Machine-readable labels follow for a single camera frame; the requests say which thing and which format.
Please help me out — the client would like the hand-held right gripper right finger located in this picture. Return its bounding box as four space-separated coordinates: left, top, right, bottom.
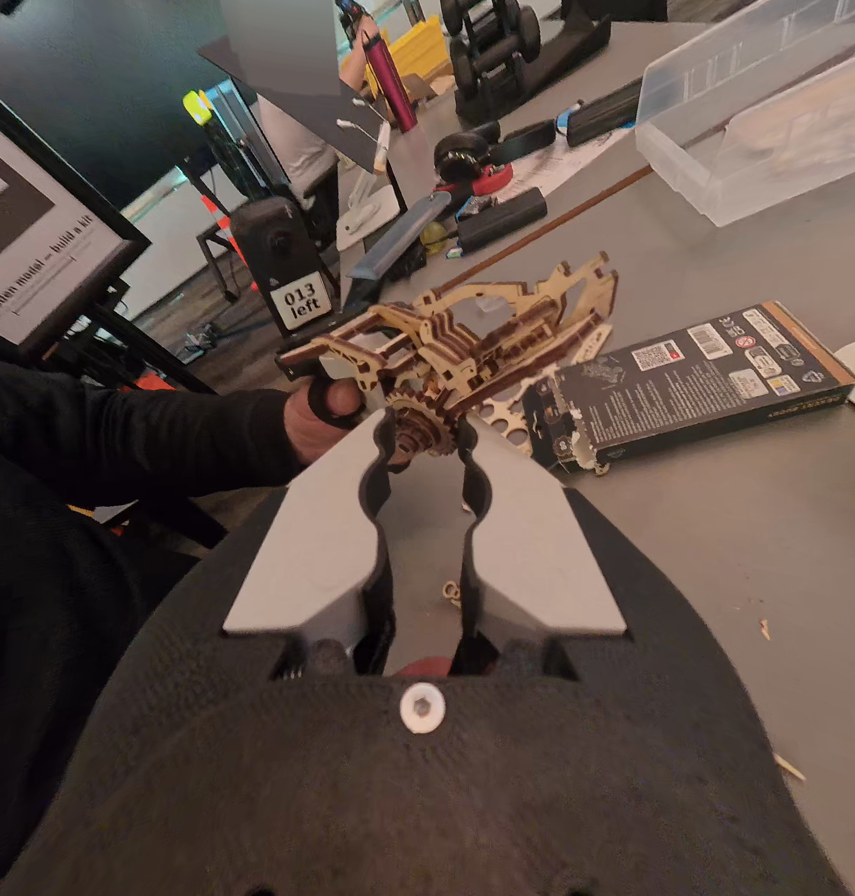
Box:
457 413 627 641

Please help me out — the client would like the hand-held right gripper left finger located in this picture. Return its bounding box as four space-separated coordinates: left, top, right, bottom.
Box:
223 408 398 643

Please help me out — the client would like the wooden model frame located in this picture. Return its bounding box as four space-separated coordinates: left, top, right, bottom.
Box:
277 252 620 422

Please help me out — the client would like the punched wooden parts sheet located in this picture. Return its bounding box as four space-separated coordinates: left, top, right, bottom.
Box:
469 322 615 457

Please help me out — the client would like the black model kit box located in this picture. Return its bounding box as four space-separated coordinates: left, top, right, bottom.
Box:
521 301 855 478

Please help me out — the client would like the person's left hand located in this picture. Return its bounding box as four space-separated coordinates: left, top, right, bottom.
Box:
284 381 372 466

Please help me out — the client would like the black rectangular case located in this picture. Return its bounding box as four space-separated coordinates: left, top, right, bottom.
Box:
455 188 549 256
566 77 645 149

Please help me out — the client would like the white stand with dark board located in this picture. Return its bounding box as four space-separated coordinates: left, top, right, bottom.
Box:
196 35 402 251

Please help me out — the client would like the slate grey flat object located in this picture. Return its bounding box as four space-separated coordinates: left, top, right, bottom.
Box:
347 191 454 296

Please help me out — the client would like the red round object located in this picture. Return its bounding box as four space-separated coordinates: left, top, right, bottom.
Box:
434 164 517 202

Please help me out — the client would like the black round device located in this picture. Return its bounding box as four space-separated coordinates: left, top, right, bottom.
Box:
433 122 503 183

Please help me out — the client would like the magenta metal bottle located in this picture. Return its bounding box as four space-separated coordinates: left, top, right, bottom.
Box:
363 31 420 134

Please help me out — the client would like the black framed sign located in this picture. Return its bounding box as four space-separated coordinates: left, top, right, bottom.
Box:
0 80 153 359

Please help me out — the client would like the yellow storage bin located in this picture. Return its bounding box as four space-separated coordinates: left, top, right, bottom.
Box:
368 17 454 100

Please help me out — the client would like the clear plastic bin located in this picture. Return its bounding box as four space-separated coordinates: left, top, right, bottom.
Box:
634 0 855 229

